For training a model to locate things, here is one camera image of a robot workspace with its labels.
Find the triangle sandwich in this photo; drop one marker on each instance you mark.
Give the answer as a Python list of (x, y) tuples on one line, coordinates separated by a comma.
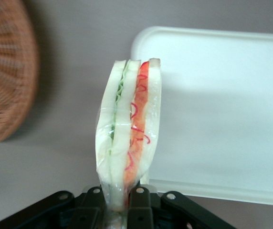
[(124, 119)]

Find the cream plastic tray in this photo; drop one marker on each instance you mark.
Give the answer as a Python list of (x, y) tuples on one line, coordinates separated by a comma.
[(222, 107)]

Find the round brown wicker basket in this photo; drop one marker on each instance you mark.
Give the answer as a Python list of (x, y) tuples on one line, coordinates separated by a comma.
[(5, 71)]

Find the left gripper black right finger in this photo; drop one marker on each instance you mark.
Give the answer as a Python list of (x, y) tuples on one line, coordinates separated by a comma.
[(146, 210)]

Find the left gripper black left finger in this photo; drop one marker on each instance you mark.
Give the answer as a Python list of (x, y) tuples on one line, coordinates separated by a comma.
[(55, 210)]

